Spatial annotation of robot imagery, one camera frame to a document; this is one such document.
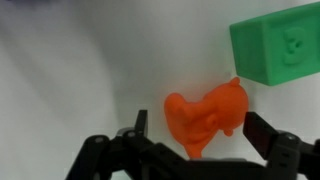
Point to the green toy cube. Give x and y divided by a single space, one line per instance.
273 50

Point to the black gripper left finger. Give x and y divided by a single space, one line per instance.
100 153

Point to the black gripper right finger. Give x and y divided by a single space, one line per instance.
283 153

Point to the orange toy animal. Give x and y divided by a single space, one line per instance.
208 115

